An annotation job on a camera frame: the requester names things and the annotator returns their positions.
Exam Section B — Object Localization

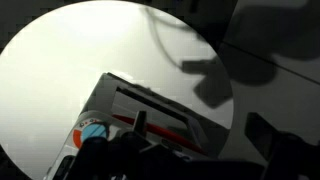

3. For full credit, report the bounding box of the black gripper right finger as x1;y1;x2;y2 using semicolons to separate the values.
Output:
245;112;302;162

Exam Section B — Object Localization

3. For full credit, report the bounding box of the grey toy stove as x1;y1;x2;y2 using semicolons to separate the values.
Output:
43;73;229;180

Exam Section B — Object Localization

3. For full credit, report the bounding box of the red oven door handle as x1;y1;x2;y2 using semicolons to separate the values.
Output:
112;114;207;155

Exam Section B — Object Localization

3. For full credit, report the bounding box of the blue left stove knob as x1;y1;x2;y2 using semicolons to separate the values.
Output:
80;123;109;142

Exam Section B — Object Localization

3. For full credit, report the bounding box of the round white table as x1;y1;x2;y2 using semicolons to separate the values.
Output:
0;0;234;180

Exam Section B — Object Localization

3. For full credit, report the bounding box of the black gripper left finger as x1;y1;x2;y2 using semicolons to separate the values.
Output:
121;111;150;157

